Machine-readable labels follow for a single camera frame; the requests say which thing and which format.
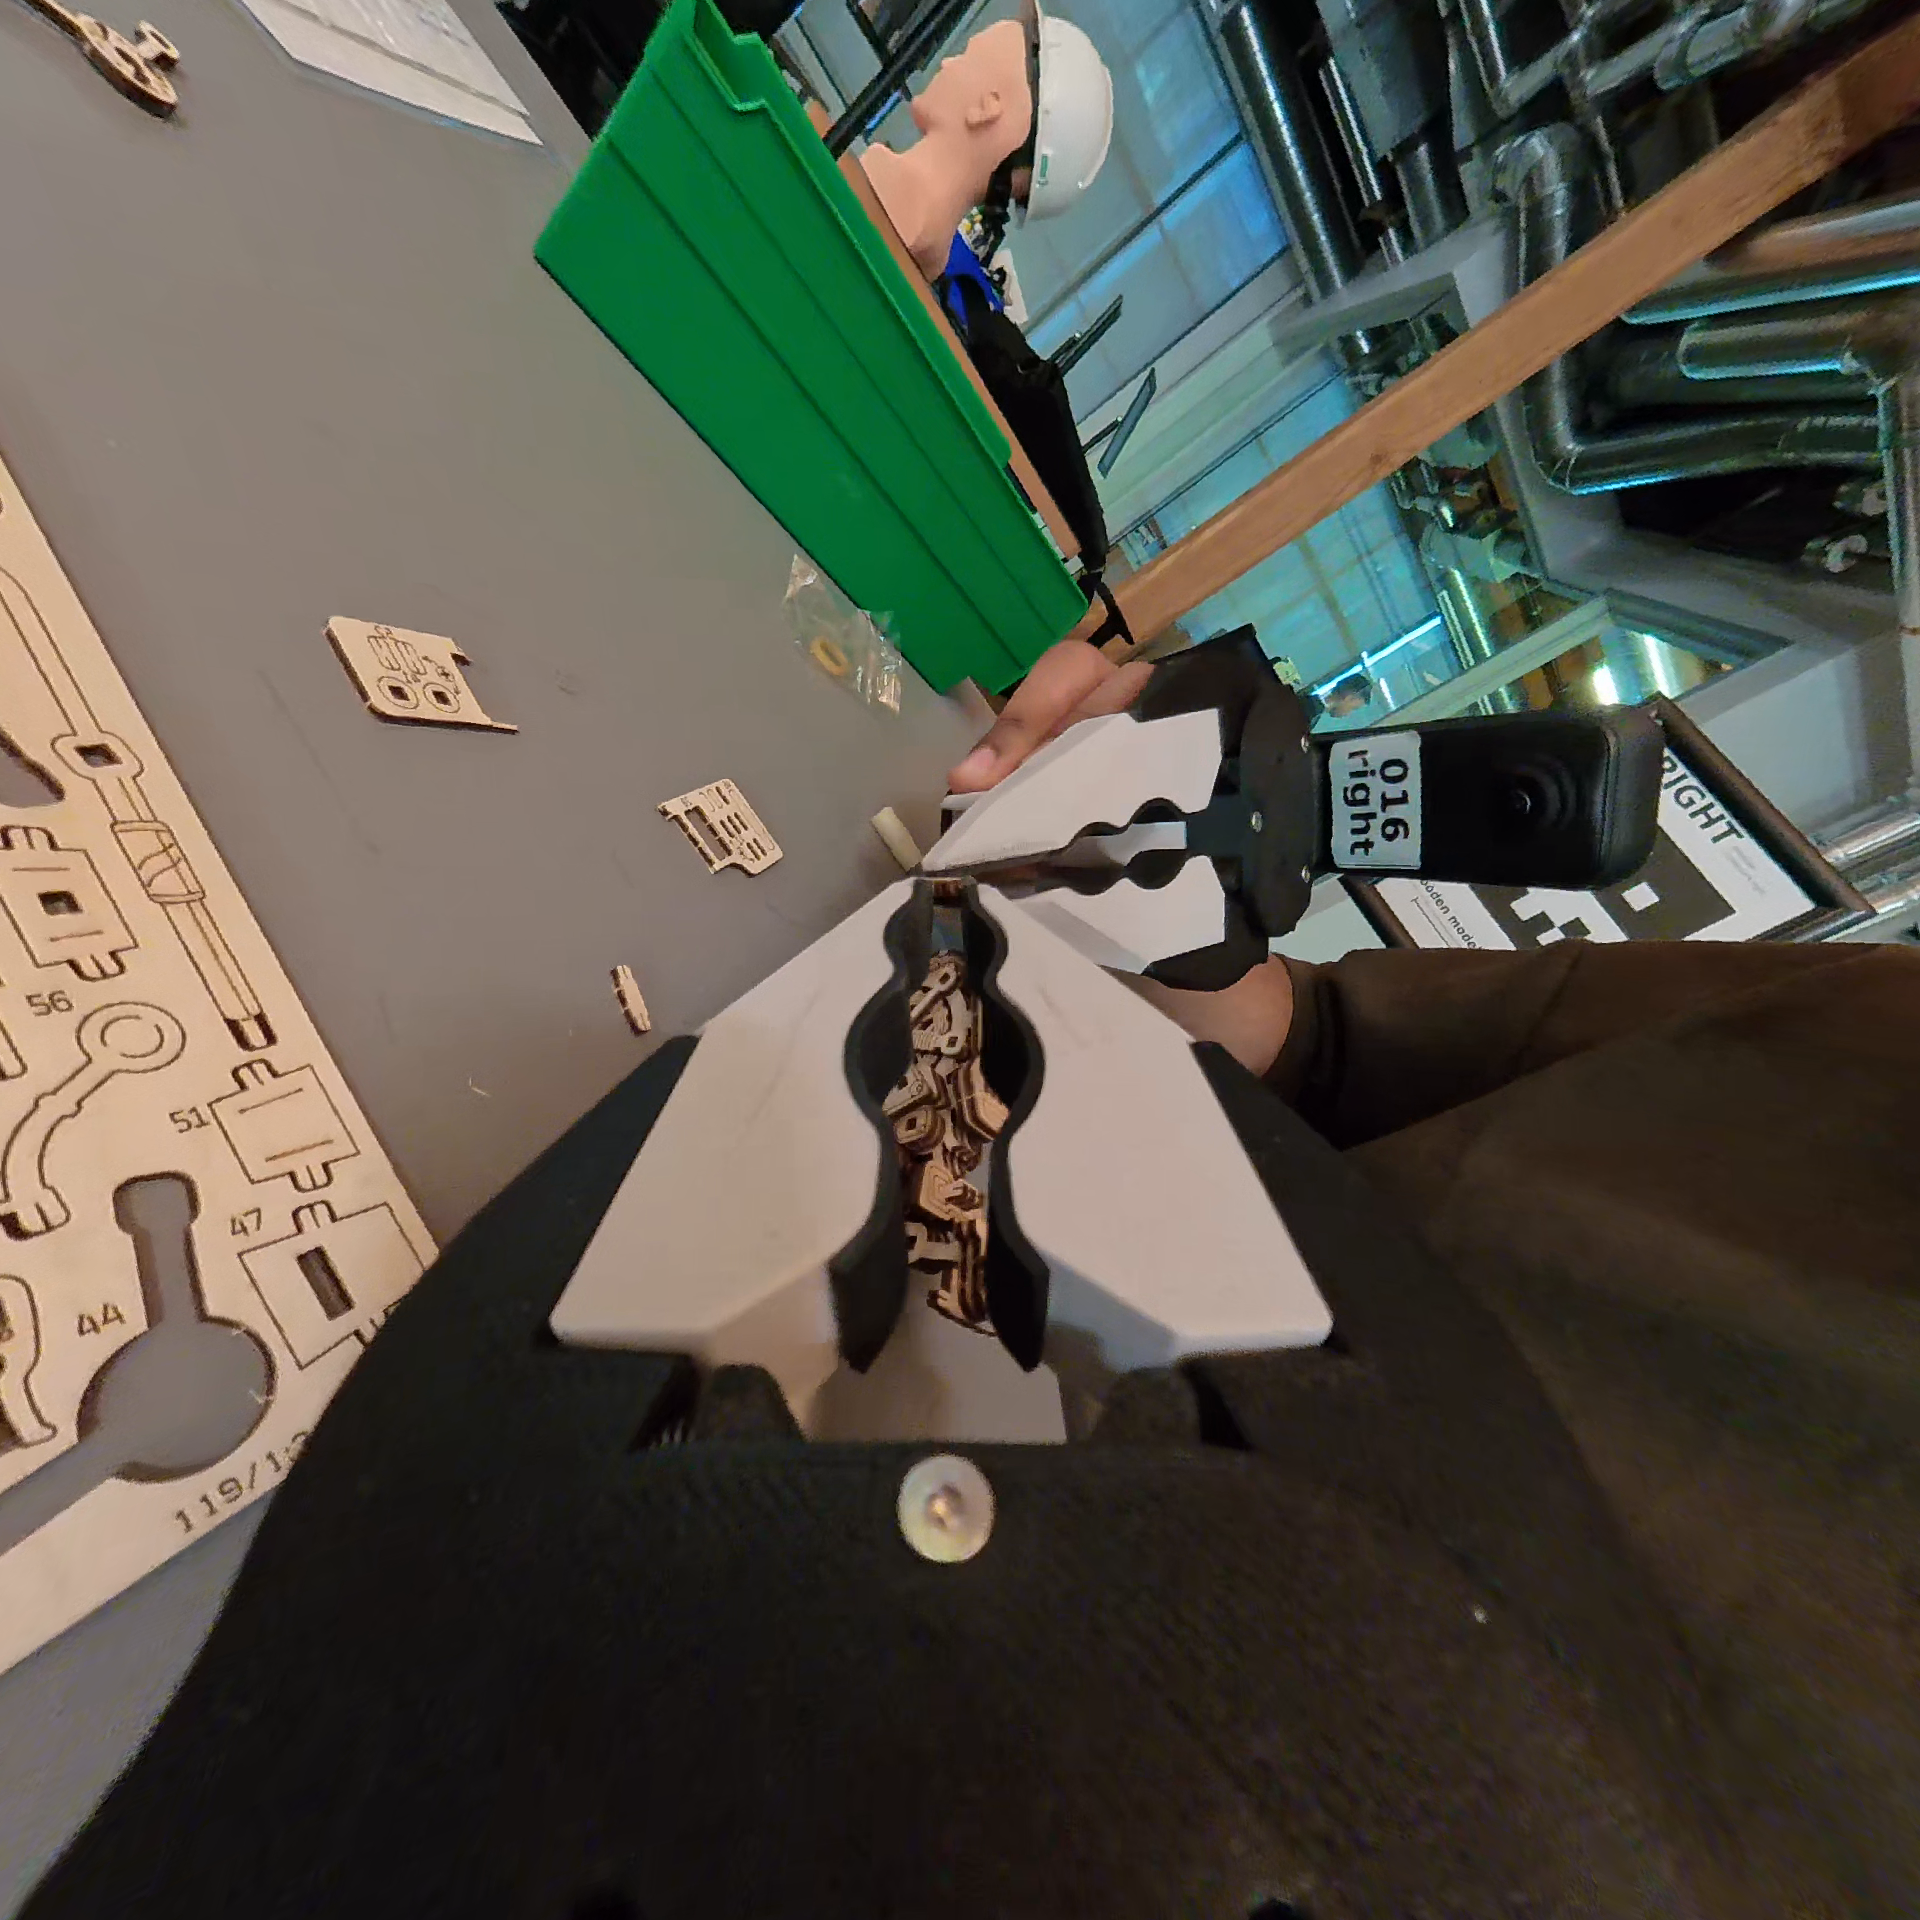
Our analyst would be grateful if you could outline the cluster of metal pipes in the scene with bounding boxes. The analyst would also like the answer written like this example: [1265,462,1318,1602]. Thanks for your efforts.
[1200,0,1920,902]

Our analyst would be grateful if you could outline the green plastic bin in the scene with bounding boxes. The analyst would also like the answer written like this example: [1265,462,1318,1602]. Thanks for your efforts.
[535,0,1090,695]

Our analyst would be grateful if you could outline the clear plastic bag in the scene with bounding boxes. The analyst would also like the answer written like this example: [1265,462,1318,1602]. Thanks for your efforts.
[787,553,908,716]

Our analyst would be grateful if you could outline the wooden beam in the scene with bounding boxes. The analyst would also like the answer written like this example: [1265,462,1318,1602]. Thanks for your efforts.
[1109,18,1920,647]

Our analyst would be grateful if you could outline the white hard hat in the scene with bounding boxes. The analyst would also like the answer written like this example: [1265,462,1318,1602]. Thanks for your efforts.
[1002,0,1116,229]

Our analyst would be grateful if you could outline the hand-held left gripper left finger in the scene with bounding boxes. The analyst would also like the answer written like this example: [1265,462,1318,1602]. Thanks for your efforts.
[547,882,944,1373]

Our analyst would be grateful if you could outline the wooden cutout piece round lobes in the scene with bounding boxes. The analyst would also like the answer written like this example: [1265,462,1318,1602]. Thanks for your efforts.
[22,0,185,118]

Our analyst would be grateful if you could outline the person's right hand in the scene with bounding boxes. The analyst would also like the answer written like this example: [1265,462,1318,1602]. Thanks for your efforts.
[950,642,1157,797]

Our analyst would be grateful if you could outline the small square wooden piece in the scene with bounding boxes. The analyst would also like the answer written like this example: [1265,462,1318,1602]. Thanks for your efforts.
[327,616,519,737]

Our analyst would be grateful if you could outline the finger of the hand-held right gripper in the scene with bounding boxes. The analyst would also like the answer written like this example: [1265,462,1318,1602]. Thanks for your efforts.
[915,853,1246,983]
[944,706,1229,865]

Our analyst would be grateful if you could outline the person's right forearm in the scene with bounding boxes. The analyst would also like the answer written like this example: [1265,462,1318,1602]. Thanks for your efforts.
[1193,949,1920,1156]

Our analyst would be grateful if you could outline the paper instruction sheet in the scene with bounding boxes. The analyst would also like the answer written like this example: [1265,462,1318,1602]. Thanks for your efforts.
[240,0,544,147]

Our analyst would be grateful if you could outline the black framed poster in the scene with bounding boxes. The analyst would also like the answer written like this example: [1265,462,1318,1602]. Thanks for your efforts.
[1336,693,1880,954]

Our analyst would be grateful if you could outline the person's brown shirt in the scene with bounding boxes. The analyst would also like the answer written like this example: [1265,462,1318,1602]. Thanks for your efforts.
[1305,959,1920,1920]

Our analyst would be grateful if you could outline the small wooden frame piece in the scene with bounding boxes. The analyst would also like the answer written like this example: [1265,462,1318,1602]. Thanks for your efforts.
[657,775,785,878]

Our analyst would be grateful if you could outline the wooden model assembly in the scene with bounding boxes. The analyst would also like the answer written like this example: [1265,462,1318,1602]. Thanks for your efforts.
[878,949,1012,1337]

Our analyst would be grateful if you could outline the mannequin head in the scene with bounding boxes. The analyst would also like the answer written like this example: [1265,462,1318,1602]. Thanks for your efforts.
[862,18,1040,276]

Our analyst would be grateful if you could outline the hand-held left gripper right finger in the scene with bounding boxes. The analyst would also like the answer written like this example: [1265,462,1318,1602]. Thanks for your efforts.
[957,882,1338,1378]

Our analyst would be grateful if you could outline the grey desk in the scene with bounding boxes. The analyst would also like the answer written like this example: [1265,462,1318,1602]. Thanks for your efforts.
[0,0,1040,1920]

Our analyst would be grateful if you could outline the wooden puzzle sheet round holes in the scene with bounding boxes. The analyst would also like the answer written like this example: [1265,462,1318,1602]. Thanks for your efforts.
[0,450,440,1678]

